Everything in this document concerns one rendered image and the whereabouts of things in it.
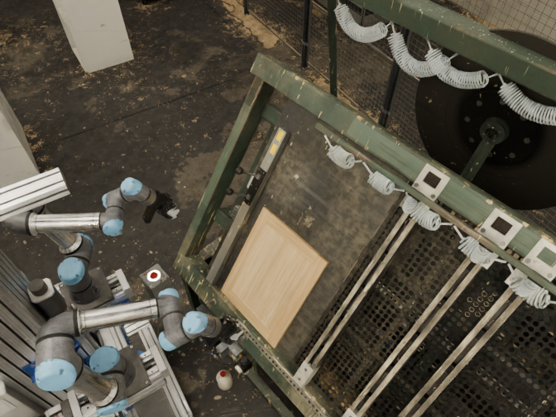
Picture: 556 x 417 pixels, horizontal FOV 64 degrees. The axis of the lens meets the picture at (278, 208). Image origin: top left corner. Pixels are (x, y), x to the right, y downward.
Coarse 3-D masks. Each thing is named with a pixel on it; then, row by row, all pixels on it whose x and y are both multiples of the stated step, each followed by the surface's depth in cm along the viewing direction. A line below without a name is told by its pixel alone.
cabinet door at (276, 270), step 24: (264, 216) 220; (264, 240) 221; (288, 240) 212; (240, 264) 232; (264, 264) 223; (288, 264) 214; (312, 264) 205; (240, 288) 234; (264, 288) 224; (288, 288) 215; (312, 288) 207; (264, 312) 225; (288, 312) 215; (264, 336) 226
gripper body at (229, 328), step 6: (222, 318) 165; (228, 318) 170; (222, 324) 164; (228, 324) 166; (234, 324) 173; (222, 330) 164; (228, 330) 169; (234, 330) 169; (240, 330) 172; (216, 336) 163; (222, 336) 169; (228, 336) 169
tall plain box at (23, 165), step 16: (0, 96) 388; (0, 112) 344; (0, 128) 353; (16, 128) 389; (0, 144) 361; (16, 144) 369; (0, 160) 371; (16, 160) 378; (32, 160) 400; (0, 176) 381; (16, 176) 389; (32, 176) 398
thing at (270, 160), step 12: (276, 132) 209; (288, 132) 207; (276, 144) 209; (276, 156) 212; (264, 168) 215; (264, 180) 217; (252, 204) 223; (240, 216) 227; (240, 228) 229; (228, 240) 233; (228, 252) 236; (216, 264) 240; (216, 276) 242
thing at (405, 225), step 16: (432, 192) 160; (400, 224) 172; (416, 224) 172; (400, 240) 173; (384, 256) 178; (368, 272) 182; (384, 272) 183; (368, 288) 183; (352, 304) 188; (336, 320) 193; (336, 336) 194; (320, 352) 199; (304, 368) 205; (304, 384) 208
